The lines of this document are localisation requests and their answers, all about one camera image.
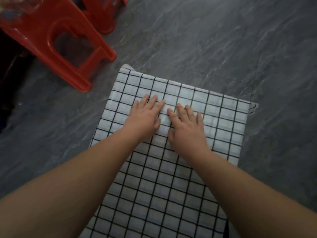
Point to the person's right hand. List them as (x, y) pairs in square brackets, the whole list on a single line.
[(188, 136)]

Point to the person's left hand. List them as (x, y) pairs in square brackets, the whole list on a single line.
[(142, 121)]

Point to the person's left thumb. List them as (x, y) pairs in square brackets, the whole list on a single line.
[(157, 124)]

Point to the person's left little finger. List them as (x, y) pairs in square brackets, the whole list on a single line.
[(135, 104)]

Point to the person's right little finger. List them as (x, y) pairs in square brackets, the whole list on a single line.
[(200, 118)]

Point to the person's right middle finger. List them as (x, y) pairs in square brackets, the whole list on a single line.
[(181, 111)]

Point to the person's left middle finger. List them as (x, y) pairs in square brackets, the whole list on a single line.
[(152, 101)]

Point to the person's right thumb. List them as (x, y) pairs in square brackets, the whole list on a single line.
[(170, 136)]

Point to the white black-checked cloth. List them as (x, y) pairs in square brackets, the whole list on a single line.
[(158, 190)]

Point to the person's right forearm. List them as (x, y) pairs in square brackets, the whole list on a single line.
[(247, 195)]

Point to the person's left forearm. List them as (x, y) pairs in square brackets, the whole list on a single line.
[(74, 185)]

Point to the red plastic stool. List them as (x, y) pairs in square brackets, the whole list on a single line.
[(104, 14), (37, 29)]

